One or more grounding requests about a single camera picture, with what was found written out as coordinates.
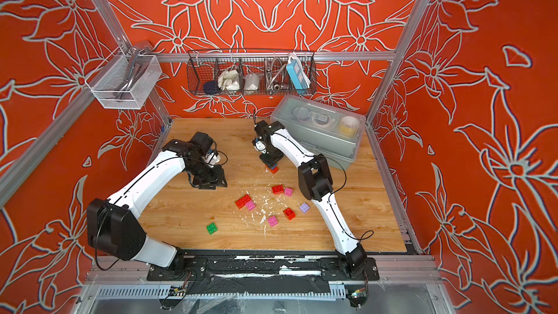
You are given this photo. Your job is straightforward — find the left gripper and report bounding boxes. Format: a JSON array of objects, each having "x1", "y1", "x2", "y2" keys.
[{"x1": 189, "y1": 159, "x2": 230, "y2": 188}]

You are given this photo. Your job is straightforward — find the lilac lego brick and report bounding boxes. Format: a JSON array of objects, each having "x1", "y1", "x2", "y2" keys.
[{"x1": 299, "y1": 203, "x2": 310, "y2": 213}]

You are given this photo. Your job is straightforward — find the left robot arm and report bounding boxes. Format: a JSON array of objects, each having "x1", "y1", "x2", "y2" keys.
[{"x1": 87, "y1": 132, "x2": 228, "y2": 273}]

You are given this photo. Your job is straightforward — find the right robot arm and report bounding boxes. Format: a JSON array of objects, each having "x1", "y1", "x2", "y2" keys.
[{"x1": 252, "y1": 120, "x2": 367, "y2": 278}]

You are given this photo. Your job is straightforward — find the long red lego brick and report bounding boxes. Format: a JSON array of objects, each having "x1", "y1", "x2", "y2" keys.
[{"x1": 235, "y1": 194, "x2": 251, "y2": 209}]

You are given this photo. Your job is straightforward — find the green lego brick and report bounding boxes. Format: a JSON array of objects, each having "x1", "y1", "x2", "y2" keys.
[{"x1": 206, "y1": 222, "x2": 218, "y2": 235}]

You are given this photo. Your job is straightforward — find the pink lego brick left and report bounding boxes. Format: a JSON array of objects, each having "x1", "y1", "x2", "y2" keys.
[{"x1": 246, "y1": 201, "x2": 256, "y2": 211}]

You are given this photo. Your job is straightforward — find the pink lego brick lower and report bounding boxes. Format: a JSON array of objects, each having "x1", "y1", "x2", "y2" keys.
[{"x1": 267, "y1": 215, "x2": 278, "y2": 228}]

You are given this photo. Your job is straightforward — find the clear plastic storage box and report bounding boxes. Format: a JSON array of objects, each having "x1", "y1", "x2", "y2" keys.
[{"x1": 270, "y1": 95, "x2": 366, "y2": 170}]

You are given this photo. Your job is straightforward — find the yellow tape roll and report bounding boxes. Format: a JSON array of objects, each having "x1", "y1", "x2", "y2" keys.
[{"x1": 338, "y1": 116, "x2": 360, "y2": 138}]

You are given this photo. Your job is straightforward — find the white crumpled cloth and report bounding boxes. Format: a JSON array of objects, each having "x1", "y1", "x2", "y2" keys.
[{"x1": 217, "y1": 69, "x2": 241, "y2": 92}]

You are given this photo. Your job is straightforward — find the dark blue round object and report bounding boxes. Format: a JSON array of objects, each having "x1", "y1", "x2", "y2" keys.
[{"x1": 203, "y1": 80, "x2": 222, "y2": 95}]

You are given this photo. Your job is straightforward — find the blue white box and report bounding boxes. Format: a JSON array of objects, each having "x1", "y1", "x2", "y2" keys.
[{"x1": 286, "y1": 54, "x2": 310, "y2": 94}]

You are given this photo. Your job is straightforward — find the metal tongs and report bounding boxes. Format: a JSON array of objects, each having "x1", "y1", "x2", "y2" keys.
[{"x1": 115, "y1": 41, "x2": 153, "y2": 100}]

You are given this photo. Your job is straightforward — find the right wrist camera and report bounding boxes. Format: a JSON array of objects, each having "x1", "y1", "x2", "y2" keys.
[{"x1": 253, "y1": 138, "x2": 266, "y2": 153}]

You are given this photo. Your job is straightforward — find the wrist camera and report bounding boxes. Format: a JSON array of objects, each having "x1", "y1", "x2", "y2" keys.
[
  {"x1": 253, "y1": 138, "x2": 266, "y2": 153},
  {"x1": 204, "y1": 151, "x2": 221, "y2": 167}
]

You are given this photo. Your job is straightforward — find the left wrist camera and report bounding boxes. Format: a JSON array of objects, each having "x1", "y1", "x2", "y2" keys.
[{"x1": 204, "y1": 151, "x2": 221, "y2": 167}]

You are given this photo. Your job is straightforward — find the black wire basket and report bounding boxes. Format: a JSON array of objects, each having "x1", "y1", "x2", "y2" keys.
[{"x1": 187, "y1": 48, "x2": 318, "y2": 96}]

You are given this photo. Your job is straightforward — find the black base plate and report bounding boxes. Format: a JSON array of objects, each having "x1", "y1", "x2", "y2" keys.
[{"x1": 147, "y1": 250, "x2": 380, "y2": 281}]

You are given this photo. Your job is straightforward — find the clear plastic wall bin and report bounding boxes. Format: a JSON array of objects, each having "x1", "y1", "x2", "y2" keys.
[{"x1": 86, "y1": 41, "x2": 162, "y2": 110}]

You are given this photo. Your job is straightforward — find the aluminium frame rail right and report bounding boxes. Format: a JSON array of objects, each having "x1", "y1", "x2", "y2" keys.
[{"x1": 366, "y1": 125, "x2": 424, "y2": 254}]

